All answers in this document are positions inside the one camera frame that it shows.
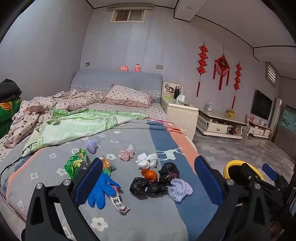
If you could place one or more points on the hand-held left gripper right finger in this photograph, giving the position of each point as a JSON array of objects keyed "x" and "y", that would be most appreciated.
[{"x": 205, "y": 178}]

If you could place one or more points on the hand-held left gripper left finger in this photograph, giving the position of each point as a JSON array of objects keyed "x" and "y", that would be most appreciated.
[{"x": 89, "y": 183}]

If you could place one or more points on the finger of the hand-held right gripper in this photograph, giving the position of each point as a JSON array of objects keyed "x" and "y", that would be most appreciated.
[
  {"x": 248, "y": 172},
  {"x": 269, "y": 171}
]

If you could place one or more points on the yellow rimmed black trash bin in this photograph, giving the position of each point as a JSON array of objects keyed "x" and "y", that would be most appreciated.
[{"x": 227, "y": 168}]

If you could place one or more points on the green snack wrapper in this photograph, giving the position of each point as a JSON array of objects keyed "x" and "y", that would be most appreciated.
[{"x": 74, "y": 164}]

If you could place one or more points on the noodle print snack packet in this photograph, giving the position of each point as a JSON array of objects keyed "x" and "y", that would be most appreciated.
[{"x": 106, "y": 165}]

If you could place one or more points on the orange peel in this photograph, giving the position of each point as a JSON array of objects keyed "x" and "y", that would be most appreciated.
[{"x": 150, "y": 175}]

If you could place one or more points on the blue rubber glove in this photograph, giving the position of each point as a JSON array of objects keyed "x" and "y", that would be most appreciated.
[{"x": 100, "y": 190}]

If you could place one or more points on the large purple foam net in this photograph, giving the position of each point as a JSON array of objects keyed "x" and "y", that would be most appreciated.
[{"x": 179, "y": 190}]

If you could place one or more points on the grey low cabinet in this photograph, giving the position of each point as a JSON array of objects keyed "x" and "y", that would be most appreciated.
[{"x": 284, "y": 139}]

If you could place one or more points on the pink and white wrapper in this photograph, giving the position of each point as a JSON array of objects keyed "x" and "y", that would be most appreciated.
[{"x": 119, "y": 202}]

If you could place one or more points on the small purple foam net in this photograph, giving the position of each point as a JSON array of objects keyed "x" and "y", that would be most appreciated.
[{"x": 92, "y": 146}]

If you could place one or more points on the large black plastic bag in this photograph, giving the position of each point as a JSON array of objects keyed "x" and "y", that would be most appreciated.
[{"x": 168, "y": 171}]

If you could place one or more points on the small white drawer cabinet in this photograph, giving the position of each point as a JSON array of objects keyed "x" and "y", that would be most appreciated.
[{"x": 256, "y": 132}]

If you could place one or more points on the pink crumpled tissue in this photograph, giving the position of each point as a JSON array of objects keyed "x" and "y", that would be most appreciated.
[{"x": 126, "y": 154}]

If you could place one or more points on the small black plastic bag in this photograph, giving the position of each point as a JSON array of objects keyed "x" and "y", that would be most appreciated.
[
  {"x": 157, "y": 188},
  {"x": 138, "y": 185}
]

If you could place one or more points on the large white TV stand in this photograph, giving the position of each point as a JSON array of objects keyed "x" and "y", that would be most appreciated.
[{"x": 212, "y": 127}]

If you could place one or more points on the pink figurine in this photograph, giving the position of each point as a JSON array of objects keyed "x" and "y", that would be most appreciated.
[{"x": 249, "y": 118}]

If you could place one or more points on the white standing air conditioner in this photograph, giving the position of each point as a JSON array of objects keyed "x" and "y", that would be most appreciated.
[{"x": 276, "y": 115}]

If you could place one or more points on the white crumpled tissue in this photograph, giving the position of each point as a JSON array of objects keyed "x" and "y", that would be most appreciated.
[
  {"x": 153, "y": 158},
  {"x": 143, "y": 160}
]

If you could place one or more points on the teal framed painting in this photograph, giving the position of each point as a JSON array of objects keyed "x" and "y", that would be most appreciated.
[{"x": 289, "y": 118}]

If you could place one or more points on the green patterned quilt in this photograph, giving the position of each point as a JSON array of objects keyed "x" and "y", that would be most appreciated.
[{"x": 69, "y": 126}]

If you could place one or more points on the grey striped flower blanket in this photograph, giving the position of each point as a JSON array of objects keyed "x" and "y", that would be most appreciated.
[{"x": 138, "y": 220}]

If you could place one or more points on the yellow toy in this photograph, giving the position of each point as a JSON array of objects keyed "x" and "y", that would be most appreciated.
[{"x": 230, "y": 112}]

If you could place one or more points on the cream bedside cabinet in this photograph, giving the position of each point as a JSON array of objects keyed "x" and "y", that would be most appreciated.
[{"x": 180, "y": 118}]

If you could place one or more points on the black flat television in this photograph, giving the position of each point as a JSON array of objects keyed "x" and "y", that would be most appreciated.
[{"x": 261, "y": 104}]

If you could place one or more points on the pink polka dot duvet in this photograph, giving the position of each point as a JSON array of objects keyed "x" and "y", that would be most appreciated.
[{"x": 76, "y": 98}]

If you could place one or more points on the black bottle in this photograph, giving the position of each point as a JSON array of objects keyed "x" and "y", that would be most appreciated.
[{"x": 177, "y": 92}]

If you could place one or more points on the brown cloth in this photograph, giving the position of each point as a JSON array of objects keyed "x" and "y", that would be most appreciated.
[{"x": 37, "y": 109}]

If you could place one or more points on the long red knot decoration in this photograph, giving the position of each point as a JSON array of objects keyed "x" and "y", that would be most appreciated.
[
  {"x": 237, "y": 78},
  {"x": 202, "y": 60}
]

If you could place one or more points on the polka dot pillow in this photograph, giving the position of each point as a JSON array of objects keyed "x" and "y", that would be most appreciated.
[{"x": 127, "y": 95}]

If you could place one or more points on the grey padded headboard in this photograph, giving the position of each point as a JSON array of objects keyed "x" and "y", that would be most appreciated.
[{"x": 115, "y": 78}]

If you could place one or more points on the green printed cloth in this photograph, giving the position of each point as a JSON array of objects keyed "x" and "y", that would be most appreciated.
[{"x": 7, "y": 111}]

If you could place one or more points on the red diamond tassel decoration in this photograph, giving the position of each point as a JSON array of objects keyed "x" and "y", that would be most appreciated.
[{"x": 222, "y": 63}]

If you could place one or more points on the pink plush toy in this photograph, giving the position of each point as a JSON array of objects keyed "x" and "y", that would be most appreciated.
[
  {"x": 123, "y": 68},
  {"x": 137, "y": 68}
]

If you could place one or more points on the dark cloth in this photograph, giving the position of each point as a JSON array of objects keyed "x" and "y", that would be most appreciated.
[{"x": 8, "y": 89}]

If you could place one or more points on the small high window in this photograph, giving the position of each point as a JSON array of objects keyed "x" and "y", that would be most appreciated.
[{"x": 128, "y": 15}]

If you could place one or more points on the white picture frame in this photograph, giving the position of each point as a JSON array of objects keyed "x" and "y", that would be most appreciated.
[{"x": 168, "y": 89}]

